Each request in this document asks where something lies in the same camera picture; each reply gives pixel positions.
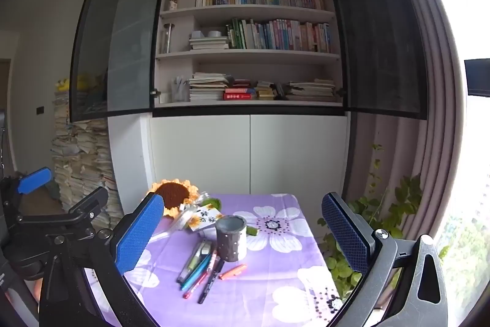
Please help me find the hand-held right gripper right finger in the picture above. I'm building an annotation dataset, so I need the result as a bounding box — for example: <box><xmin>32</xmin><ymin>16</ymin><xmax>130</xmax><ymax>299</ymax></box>
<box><xmin>322</xmin><ymin>192</ymin><xmax>448</xmax><ymax>327</ymax></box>

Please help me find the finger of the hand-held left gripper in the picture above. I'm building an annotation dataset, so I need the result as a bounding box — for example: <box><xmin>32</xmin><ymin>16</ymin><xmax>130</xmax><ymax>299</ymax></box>
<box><xmin>0</xmin><ymin>167</ymin><xmax>53</xmax><ymax>215</ymax></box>
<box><xmin>15</xmin><ymin>186</ymin><xmax>109</xmax><ymax>236</ymax></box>

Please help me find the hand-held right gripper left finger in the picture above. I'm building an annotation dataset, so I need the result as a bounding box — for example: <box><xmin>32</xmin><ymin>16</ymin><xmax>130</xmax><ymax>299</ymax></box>
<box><xmin>38</xmin><ymin>192</ymin><xmax>165</xmax><ymax>327</ymax></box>

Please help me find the green white pen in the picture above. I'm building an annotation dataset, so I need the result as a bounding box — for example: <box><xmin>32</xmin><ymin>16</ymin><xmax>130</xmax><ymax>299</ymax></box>
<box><xmin>183</xmin><ymin>241</ymin><xmax>212</xmax><ymax>283</ymax></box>

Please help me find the teal pen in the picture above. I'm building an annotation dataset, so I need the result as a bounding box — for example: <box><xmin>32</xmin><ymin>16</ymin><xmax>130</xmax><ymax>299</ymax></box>
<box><xmin>180</xmin><ymin>253</ymin><xmax>213</xmax><ymax>291</ymax></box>

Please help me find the pink pen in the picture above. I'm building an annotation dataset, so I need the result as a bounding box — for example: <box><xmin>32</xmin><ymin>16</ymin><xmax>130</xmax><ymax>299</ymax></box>
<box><xmin>183</xmin><ymin>250</ymin><xmax>218</xmax><ymax>299</ymax></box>

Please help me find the black marker pen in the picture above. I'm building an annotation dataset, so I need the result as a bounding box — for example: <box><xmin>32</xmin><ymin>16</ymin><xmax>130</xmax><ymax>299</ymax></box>
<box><xmin>198</xmin><ymin>259</ymin><xmax>226</xmax><ymax>305</ymax></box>

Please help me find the grey dotted pen holder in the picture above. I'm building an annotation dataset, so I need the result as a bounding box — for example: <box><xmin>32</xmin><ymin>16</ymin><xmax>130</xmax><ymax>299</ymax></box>
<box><xmin>214</xmin><ymin>215</ymin><xmax>247</xmax><ymax>262</ymax></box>

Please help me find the tall pile of papers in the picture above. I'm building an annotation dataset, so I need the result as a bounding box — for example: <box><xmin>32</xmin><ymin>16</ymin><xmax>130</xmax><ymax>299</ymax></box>
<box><xmin>50</xmin><ymin>89</ymin><xmax>125</xmax><ymax>230</ymax></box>

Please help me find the crochet sunflower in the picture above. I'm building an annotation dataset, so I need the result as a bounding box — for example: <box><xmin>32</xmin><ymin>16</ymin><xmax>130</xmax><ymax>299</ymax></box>
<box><xmin>147</xmin><ymin>179</ymin><xmax>261</xmax><ymax>238</ymax></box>

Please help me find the green leafy plant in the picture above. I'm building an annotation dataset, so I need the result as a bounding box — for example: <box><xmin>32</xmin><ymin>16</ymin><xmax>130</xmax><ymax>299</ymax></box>
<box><xmin>318</xmin><ymin>143</ymin><xmax>448</xmax><ymax>301</ymax></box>

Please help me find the white sunflower print card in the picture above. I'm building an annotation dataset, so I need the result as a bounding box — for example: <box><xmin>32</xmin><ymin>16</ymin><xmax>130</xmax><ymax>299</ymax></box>
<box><xmin>186</xmin><ymin>207</ymin><xmax>223</xmax><ymax>234</ymax></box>

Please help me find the purple floral tablecloth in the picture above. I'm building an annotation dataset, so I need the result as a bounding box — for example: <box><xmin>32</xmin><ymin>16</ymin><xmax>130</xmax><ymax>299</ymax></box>
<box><xmin>82</xmin><ymin>193</ymin><xmax>345</xmax><ymax>327</ymax></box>

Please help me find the white lower cabinet door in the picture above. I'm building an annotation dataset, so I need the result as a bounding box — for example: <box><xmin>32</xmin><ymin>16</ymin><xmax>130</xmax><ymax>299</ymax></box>
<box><xmin>251</xmin><ymin>115</ymin><xmax>350</xmax><ymax>197</ymax></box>
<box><xmin>149</xmin><ymin>115</ymin><xmax>251</xmax><ymax>197</ymax></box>

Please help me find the orange pen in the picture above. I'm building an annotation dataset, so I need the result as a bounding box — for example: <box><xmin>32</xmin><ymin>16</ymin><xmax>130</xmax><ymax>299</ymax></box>
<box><xmin>217</xmin><ymin>264</ymin><xmax>248</xmax><ymax>280</ymax></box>

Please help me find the clear plastic cup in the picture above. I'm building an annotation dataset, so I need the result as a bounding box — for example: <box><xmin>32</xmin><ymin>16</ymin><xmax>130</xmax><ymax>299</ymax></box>
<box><xmin>172</xmin><ymin>76</ymin><xmax>190</xmax><ymax>102</ymax></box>

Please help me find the pink grey curtain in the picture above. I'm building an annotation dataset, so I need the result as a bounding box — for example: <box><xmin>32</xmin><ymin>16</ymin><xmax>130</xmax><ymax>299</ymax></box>
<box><xmin>345</xmin><ymin>0</ymin><xmax>466</xmax><ymax>266</ymax></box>

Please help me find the wide flat stack of books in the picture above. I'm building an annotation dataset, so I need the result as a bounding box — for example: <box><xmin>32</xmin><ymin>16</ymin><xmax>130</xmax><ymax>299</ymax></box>
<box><xmin>285</xmin><ymin>79</ymin><xmax>337</xmax><ymax>102</ymax></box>

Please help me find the tall flat stack of books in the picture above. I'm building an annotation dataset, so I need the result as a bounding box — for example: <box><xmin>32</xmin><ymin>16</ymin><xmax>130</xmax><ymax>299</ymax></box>
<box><xmin>187</xmin><ymin>72</ymin><xmax>230</xmax><ymax>101</ymax></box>

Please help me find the small stack of dark books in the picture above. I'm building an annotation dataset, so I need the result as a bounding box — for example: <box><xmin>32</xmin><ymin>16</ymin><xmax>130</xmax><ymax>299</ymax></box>
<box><xmin>256</xmin><ymin>81</ymin><xmax>286</xmax><ymax>100</ymax></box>

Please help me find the dark glass cabinet door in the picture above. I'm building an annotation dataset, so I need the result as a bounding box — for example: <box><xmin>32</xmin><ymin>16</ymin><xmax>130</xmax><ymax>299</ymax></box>
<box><xmin>69</xmin><ymin>0</ymin><xmax>180</xmax><ymax>123</ymax></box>
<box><xmin>312</xmin><ymin>0</ymin><xmax>428</xmax><ymax>121</ymax></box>

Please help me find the stack of red books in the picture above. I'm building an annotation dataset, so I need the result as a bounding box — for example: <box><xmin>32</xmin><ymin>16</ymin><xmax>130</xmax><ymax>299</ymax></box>
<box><xmin>224</xmin><ymin>80</ymin><xmax>257</xmax><ymax>101</ymax></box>

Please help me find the metal cylinder stand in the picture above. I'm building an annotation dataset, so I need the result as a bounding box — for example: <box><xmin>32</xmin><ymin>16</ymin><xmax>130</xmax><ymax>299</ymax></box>
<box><xmin>163</xmin><ymin>22</ymin><xmax>176</xmax><ymax>54</ymax></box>

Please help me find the flat stack of white books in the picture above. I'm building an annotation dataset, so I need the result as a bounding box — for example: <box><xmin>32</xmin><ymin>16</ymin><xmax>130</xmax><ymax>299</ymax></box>
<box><xmin>189</xmin><ymin>37</ymin><xmax>229</xmax><ymax>51</ymax></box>

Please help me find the white bookcase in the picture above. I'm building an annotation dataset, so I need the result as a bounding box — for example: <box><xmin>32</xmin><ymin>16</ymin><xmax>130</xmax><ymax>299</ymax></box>
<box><xmin>107</xmin><ymin>0</ymin><xmax>351</xmax><ymax>215</ymax></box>

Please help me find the black panel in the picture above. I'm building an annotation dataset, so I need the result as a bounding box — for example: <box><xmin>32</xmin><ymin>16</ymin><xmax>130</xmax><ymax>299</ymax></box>
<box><xmin>464</xmin><ymin>59</ymin><xmax>490</xmax><ymax>97</ymax></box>

